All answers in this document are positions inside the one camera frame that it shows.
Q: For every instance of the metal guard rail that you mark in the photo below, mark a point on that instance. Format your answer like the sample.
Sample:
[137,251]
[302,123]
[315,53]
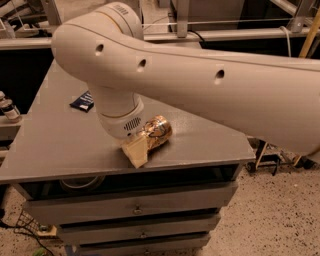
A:
[22,32]

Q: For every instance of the small bottle at left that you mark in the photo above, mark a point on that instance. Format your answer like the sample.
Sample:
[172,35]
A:
[9,109]

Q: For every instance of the crushed orange soda can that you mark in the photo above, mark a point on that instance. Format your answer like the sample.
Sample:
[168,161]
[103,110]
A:
[157,130]

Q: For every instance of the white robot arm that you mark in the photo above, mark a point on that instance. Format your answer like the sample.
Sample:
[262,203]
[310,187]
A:
[275,99]

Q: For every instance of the yellow wheeled cart frame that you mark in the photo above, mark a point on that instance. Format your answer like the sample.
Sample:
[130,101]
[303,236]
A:
[301,108]

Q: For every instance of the grey drawer cabinet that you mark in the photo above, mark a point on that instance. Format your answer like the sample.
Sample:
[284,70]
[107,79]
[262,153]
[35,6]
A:
[75,177]

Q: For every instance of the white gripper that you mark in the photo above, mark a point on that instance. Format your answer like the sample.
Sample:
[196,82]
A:
[121,126]

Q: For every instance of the dark blue snack packet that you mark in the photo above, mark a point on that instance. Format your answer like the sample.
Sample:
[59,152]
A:
[84,102]

